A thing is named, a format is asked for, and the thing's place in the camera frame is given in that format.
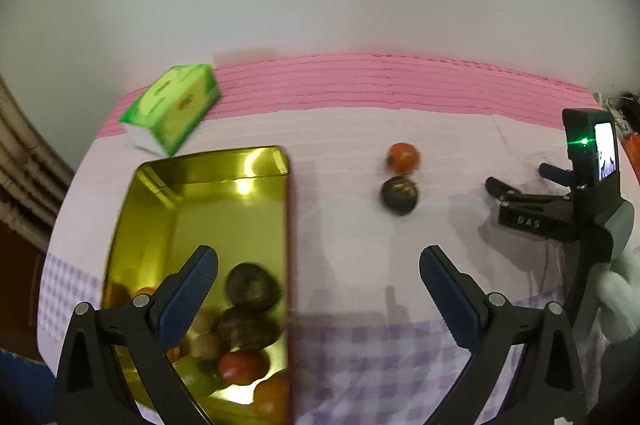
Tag person's right hand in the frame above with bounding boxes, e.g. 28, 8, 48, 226
595, 247, 640, 346

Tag dark clutter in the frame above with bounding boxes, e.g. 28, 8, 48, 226
607, 94, 640, 133

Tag large orange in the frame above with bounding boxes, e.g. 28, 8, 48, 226
254, 372, 290, 423

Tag red tomato with stem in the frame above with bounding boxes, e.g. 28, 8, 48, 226
386, 142, 421, 174

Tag brown wooden door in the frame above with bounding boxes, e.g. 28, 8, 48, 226
0, 225, 51, 356

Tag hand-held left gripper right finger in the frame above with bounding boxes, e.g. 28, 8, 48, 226
419, 245, 587, 425

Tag maroon tin box gold inside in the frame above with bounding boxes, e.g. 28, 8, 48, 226
100, 146, 296, 425

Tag small dark passion fruit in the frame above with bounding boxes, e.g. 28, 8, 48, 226
381, 176, 420, 216

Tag green tissue pack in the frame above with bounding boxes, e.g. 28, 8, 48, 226
118, 63, 222, 157

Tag dark oval fruit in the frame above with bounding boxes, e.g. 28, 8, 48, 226
225, 262, 281, 311

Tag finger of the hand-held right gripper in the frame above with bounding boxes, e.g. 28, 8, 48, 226
539, 163, 573, 184
485, 176, 575, 208

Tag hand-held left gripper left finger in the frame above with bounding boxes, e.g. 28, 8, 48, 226
54, 245, 219, 425

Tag blue foam mat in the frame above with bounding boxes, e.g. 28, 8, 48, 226
0, 350, 56, 425

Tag beige patterned curtain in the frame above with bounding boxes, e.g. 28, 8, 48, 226
0, 75, 76, 251

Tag pink purple checked tablecloth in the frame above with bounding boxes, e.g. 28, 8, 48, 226
37, 52, 640, 425

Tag brown longan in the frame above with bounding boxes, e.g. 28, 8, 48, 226
194, 307, 218, 333
191, 332, 224, 360

